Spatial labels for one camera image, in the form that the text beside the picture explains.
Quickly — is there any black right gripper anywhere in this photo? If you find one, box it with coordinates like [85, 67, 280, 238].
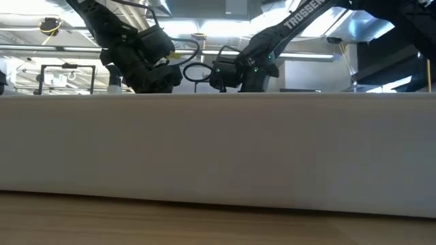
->
[238, 63, 280, 93]

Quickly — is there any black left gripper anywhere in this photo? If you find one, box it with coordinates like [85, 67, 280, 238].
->
[99, 44, 184, 95]

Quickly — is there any white plastic cutlery tray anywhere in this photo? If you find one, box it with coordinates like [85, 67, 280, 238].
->
[0, 92, 436, 219]

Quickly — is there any dark monitor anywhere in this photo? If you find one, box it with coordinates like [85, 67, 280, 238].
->
[279, 88, 323, 94]

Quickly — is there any long ceiling light tube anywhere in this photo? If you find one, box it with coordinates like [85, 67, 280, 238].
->
[175, 48, 337, 61]
[0, 44, 103, 52]

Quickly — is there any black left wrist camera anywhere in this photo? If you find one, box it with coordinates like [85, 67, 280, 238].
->
[137, 25, 176, 65]

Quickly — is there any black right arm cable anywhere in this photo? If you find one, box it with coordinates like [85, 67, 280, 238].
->
[183, 62, 215, 84]

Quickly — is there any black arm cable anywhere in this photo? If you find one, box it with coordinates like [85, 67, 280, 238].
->
[183, 62, 215, 84]
[112, 0, 201, 67]

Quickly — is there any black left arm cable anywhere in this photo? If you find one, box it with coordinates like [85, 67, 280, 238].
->
[112, 0, 201, 67]

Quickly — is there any black background camera stand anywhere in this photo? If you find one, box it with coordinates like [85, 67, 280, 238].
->
[33, 63, 97, 96]

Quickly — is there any black yellow ceiling cable reel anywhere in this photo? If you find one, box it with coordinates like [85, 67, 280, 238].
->
[38, 17, 63, 37]

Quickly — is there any silver ventilation duct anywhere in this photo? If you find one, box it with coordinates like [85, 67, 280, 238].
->
[299, 6, 396, 44]

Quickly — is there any yellow hanging cable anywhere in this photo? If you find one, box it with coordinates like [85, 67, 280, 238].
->
[425, 58, 433, 93]

